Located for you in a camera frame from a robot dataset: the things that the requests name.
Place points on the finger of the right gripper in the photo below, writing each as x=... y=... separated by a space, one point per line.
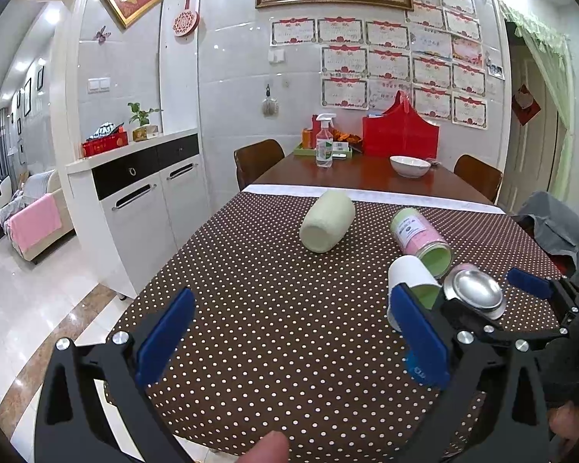
x=463 y=317
x=561 y=294

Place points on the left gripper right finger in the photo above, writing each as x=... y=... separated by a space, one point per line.
x=512 y=423

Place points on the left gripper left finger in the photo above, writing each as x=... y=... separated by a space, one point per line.
x=71 y=425

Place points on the black and blue cup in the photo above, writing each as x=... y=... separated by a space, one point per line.
x=481 y=292

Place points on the pink cup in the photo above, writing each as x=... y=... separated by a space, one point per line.
x=459 y=273

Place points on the white paper cup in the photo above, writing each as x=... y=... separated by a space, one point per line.
x=411 y=271

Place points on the pale green cup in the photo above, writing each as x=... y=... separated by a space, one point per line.
x=326 y=223

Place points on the right hand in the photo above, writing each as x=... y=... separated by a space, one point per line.
x=564 y=421

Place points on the left hand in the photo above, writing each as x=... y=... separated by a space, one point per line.
x=272 y=448

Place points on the grey jacket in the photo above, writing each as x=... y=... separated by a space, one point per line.
x=555 y=228

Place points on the pink jar green lid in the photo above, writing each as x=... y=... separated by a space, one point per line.
x=417 y=237

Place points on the right wooden chair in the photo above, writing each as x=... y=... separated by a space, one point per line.
x=483 y=177

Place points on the wooden chair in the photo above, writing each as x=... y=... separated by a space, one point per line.
x=253 y=160
x=483 y=177

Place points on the white bowl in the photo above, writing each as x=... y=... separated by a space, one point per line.
x=409 y=167

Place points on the brown polka dot tablecloth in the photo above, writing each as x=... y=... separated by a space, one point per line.
x=285 y=339

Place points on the red gift bag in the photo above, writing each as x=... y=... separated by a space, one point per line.
x=400 y=131

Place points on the red door decoration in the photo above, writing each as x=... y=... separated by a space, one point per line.
x=524 y=105

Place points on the pink towel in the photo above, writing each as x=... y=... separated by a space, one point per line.
x=34 y=223

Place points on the sofa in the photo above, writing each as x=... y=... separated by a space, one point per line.
x=33 y=188

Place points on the white sideboard cabinet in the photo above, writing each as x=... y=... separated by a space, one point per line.
x=134 y=208

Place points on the spray bottle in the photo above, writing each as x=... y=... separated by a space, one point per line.
x=324 y=140

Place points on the green tray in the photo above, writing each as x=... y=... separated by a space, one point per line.
x=333 y=150

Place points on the red envelope box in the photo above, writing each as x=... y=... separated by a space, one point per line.
x=316 y=128

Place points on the left wooden chair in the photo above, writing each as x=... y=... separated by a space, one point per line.
x=253 y=160

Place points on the red box on cabinet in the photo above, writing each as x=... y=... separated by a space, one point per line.
x=107 y=137

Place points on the potted plant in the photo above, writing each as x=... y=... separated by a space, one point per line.
x=141 y=117

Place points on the red round wall ornament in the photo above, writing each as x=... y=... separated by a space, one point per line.
x=186 y=20

